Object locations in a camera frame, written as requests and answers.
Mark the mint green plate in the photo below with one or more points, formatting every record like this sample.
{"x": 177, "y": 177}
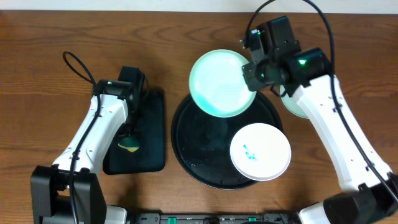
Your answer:
{"x": 217, "y": 85}

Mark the black round tray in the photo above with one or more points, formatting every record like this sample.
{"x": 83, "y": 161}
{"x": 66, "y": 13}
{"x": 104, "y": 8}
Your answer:
{"x": 201, "y": 142}

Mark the black rectangular tray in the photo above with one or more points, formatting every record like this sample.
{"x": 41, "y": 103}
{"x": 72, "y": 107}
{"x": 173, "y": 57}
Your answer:
{"x": 150, "y": 134}

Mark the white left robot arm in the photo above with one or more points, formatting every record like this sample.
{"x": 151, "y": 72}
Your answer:
{"x": 69, "y": 190}

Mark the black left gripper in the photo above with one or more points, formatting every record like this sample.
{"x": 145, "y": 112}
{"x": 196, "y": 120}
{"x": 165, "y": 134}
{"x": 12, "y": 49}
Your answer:
{"x": 131, "y": 123}

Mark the white plate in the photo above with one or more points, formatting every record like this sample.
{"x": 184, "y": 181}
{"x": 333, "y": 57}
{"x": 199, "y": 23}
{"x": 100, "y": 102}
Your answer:
{"x": 260, "y": 152}

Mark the green yellow sponge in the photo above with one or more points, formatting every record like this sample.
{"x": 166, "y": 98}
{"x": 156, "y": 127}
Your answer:
{"x": 130, "y": 143}

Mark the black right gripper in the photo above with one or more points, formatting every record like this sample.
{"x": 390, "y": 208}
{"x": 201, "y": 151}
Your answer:
{"x": 249, "y": 76}

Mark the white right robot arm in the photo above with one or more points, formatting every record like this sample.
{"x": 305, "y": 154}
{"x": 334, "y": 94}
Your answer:
{"x": 369, "y": 187}

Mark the sage green plate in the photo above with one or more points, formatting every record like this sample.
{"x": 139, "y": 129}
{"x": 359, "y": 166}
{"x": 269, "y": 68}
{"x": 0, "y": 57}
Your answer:
{"x": 291, "y": 105}

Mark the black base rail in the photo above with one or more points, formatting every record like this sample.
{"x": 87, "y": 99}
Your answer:
{"x": 157, "y": 218}

